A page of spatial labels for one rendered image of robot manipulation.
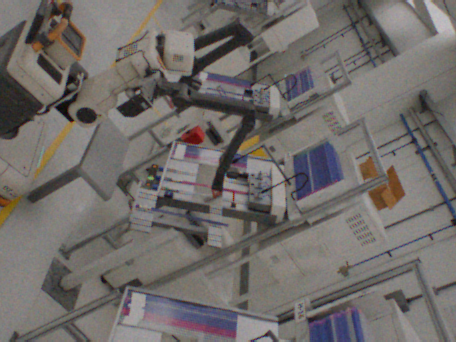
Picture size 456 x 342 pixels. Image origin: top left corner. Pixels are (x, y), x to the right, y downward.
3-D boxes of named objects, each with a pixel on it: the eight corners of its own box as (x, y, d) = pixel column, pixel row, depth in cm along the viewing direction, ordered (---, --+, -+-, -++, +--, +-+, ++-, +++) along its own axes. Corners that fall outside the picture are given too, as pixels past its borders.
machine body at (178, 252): (95, 279, 342) (173, 240, 323) (120, 216, 402) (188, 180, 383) (155, 342, 368) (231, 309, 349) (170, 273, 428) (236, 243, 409)
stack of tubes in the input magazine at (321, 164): (296, 200, 307) (339, 180, 299) (292, 158, 351) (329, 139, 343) (307, 215, 313) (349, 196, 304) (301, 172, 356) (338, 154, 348)
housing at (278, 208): (267, 223, 315) (272, 204, 308) (267, 181, 357) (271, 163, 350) (280, 226, 315) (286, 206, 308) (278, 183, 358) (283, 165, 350)
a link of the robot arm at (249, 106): (260, 98, 272) (261, 111, 265) (252, 116, 282) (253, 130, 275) (174, 80, 262) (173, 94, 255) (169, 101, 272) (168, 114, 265)
